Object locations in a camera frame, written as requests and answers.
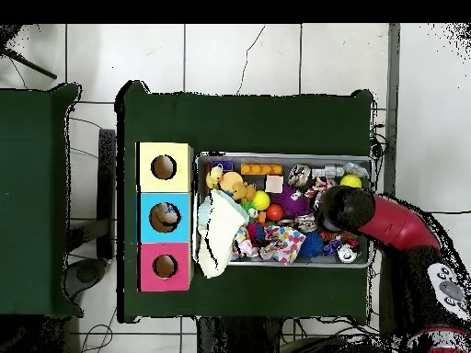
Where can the cream knit cloth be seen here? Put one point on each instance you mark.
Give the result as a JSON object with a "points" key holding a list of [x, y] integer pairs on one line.
{"points": [[221, 232]]}

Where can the open-top silver can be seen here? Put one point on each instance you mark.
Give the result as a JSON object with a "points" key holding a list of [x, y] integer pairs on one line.
{"points": [[299, 175]]}

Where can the multicolour polka dot cloth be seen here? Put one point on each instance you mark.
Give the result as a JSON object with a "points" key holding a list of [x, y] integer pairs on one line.
{"points": [[283, 244]]}

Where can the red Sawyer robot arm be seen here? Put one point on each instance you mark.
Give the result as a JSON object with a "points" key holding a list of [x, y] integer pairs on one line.
{"points": [[397, 220]]}

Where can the shallow clear mesh bin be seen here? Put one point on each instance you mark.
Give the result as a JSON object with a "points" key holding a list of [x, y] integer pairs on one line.
{"points": [[200, 165]]}

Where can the wooden box with three holes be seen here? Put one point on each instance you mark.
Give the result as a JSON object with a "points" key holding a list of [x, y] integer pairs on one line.
{"points": [[163, 200]]}

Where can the orange foam duck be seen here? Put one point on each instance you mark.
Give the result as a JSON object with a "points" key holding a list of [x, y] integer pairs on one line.
{"points": [[233, 183]]}

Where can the small yellow ball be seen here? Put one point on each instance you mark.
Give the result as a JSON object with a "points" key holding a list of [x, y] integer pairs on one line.
{"points": [[261, 201]]}

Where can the small yellow rubber duck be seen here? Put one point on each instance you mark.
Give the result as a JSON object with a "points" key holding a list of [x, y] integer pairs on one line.
{"points": [[213, 177]]}

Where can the orange toy brick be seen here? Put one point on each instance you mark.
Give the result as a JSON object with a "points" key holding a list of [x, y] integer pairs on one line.
{"points": [[261, 169]]}

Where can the mint green cloth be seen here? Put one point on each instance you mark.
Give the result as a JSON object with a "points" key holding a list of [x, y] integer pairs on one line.
{"points": [[203, 215]]}

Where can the wooden cube block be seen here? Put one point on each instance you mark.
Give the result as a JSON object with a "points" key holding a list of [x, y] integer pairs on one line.
{"points": [[274, 184]]}

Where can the small orange ball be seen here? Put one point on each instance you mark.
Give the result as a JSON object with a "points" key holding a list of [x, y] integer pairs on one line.
{"points": [[275, 212]]}

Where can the purple googly-eyed monster toy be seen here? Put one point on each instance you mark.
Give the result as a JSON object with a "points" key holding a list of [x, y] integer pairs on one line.
{"points": [[293, 200]]}

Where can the upright dark soda can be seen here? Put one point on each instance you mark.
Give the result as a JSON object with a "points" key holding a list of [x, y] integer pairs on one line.
{"points": [[346, 253]]}

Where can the green cloth side table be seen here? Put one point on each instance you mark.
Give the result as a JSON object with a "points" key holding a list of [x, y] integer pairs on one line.
{"points": [[37, 213]]}

